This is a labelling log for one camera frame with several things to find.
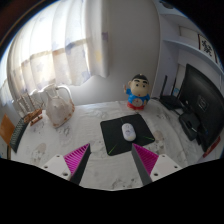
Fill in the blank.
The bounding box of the orange wooden chair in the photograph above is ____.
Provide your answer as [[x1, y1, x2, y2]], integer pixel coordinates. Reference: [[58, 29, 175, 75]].
[[0, 113, 16, 160]]

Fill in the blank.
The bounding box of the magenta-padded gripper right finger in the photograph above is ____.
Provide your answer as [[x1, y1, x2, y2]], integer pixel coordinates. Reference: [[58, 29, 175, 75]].
[[131, 143, 184, 186]]

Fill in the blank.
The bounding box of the cartoon boy figurine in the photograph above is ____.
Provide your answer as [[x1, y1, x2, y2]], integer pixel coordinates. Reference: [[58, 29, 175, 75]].
[[123, 73, 152, 111]]

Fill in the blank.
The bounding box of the black mouse pad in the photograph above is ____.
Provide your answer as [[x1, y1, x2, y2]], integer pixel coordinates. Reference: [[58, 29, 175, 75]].
[[99, 113, 156, 157]]

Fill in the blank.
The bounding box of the white wall shelf unit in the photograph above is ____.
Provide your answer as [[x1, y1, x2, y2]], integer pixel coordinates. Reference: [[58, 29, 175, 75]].
[[153, 0, 224, 101]]

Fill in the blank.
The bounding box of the white star-print curtain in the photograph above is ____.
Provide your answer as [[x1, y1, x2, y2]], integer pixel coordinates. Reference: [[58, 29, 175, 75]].
[[0, 0, 111, 108]]

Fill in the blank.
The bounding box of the white printed tablecloth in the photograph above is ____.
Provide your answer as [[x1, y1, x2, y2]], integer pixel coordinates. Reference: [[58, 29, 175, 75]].
[[11, 99, 209, 190]]

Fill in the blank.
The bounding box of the black router with antennas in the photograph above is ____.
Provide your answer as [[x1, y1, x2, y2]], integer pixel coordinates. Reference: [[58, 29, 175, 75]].
[[159, 75, 184, 111]]

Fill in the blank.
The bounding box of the large white conch shell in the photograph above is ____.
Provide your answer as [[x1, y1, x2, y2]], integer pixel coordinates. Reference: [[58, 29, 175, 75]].
[[39, 83, 76, 129]]

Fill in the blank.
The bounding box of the white cartoon-print computer mouse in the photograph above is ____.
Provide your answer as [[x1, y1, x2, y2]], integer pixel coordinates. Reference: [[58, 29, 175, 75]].
[[121, 122, 137, 142]]

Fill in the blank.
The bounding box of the black monitor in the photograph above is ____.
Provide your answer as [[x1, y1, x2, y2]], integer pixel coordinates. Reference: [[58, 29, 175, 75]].
[[179, 63, 224, 153]]

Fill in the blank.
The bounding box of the wooden model sailing ship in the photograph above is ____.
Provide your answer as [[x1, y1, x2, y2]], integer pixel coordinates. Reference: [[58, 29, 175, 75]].
[[16, 93, 44, 127]]

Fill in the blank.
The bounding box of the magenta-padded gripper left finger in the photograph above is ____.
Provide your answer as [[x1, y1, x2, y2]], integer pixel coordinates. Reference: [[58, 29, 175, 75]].
[[40, 143, 92, 186]]

